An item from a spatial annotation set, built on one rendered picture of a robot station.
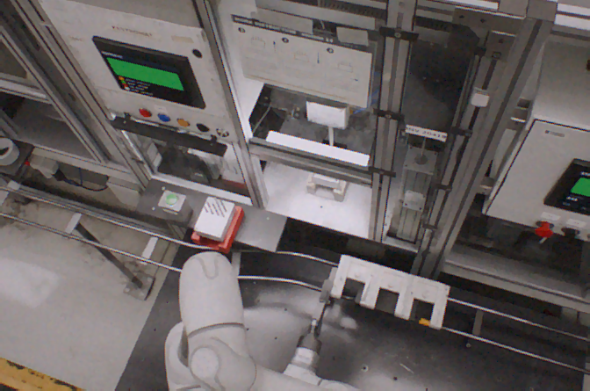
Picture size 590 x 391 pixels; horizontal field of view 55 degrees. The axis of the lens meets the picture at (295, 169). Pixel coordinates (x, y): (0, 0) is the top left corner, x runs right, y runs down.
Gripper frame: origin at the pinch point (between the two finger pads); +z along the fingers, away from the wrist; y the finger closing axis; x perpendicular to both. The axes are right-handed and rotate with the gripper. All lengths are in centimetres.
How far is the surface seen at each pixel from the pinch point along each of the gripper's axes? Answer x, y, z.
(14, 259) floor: 171, -88, -9
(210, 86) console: 33, 75, 20
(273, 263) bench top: 24.5, -19.8, 9.6
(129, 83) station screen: 56, 72, 17
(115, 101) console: 67, 56, 20
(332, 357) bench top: -6.5, -19.8, -16.5
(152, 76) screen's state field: 47, 77, 17
